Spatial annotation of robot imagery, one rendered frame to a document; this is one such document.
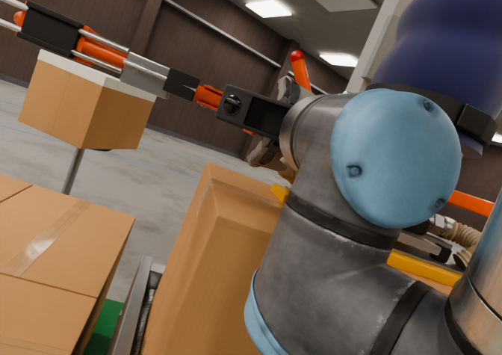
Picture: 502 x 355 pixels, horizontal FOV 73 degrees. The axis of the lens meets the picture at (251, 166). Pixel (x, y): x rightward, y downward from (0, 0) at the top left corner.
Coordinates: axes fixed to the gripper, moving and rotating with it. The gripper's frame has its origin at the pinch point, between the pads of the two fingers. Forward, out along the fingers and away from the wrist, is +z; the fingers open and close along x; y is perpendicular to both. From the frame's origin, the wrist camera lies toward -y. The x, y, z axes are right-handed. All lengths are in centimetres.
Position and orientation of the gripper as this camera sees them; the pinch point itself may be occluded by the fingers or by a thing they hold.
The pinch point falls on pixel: (263, 119)
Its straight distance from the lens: 57.4
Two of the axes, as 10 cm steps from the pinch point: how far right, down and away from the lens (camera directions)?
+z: -1.7, -1.8, 9.7
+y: 9.1, 3.5, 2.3
